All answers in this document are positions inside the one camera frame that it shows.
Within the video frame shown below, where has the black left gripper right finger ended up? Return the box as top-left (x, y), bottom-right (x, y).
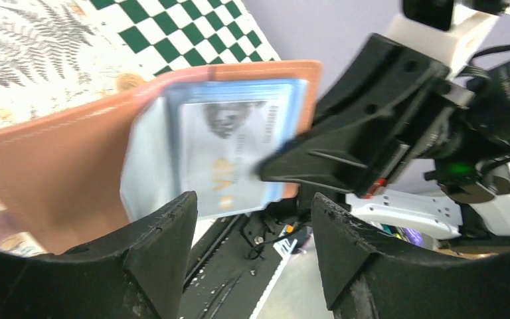
top-left (311, 193), bottom-right (510, 318)

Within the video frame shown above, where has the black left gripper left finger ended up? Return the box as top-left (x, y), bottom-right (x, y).
top-left (0, 191), bottom-right (197, 318)

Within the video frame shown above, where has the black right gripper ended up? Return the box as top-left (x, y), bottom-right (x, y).
top-left (257, 34), bottom-right (510, 205)

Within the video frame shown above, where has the white VIP credit card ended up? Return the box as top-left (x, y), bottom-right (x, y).
top-left (179, 99), bottom-right (286, 219)

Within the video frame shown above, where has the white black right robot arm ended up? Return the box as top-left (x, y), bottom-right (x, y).
top-left (257, 34), bottom-right (510, 251)

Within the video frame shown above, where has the green white chessboard mat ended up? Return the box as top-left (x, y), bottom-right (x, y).
top-left (76, 0), bottom-right (280, 75)

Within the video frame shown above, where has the floral tablecloth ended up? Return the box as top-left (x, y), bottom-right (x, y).
top-left (0, 1), bottom-right (152, 257)

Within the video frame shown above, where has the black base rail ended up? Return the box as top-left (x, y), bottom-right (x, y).
top-left (177, 199), bottom-right (310, 319)

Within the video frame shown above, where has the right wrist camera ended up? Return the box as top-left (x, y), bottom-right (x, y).
top-left (384, 0), bottom-right (510, 78)

